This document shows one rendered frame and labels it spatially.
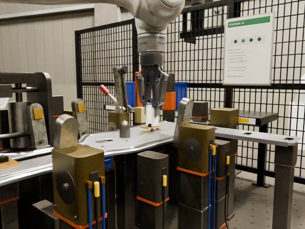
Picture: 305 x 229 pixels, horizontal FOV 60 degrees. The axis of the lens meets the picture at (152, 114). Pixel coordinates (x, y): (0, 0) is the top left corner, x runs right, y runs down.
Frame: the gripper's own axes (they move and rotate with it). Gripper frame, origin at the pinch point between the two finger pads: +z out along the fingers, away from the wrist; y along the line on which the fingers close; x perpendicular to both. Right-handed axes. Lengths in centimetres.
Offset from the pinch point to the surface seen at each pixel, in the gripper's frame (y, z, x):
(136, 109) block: -13.0, -0.7, 6.2
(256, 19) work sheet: 14, -38, 54
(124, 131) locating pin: 1.0, 3.2, -13.8
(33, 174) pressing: 9.4, 5.7, -44.9
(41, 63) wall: -441, -48, 189
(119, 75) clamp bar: -15.6, -13.6, -0.1
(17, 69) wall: -501, -39, 168
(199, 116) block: 2.2, 2.8, 26.7
